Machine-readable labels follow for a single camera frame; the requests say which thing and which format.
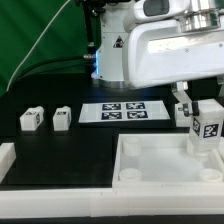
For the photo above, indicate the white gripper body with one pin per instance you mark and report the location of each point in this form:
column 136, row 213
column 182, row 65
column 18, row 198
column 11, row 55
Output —
column 196, row 90

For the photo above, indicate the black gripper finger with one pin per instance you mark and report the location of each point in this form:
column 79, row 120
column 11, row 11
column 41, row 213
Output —
column 190, row 108

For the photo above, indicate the white square tabletop part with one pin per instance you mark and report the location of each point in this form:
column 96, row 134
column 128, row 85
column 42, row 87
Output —
column 143, row 160

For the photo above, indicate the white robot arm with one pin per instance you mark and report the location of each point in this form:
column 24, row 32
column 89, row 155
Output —
column 146, row 43

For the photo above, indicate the white marker sheet with tags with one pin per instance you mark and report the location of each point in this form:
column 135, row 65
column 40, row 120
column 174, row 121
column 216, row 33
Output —
column 123, row 111

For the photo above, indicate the white U-shaped obstacle fixture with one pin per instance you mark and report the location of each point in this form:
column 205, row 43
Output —
column 101, row 202

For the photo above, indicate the black camera stand pole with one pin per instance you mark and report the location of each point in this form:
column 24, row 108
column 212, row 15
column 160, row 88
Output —
column 91, row 9

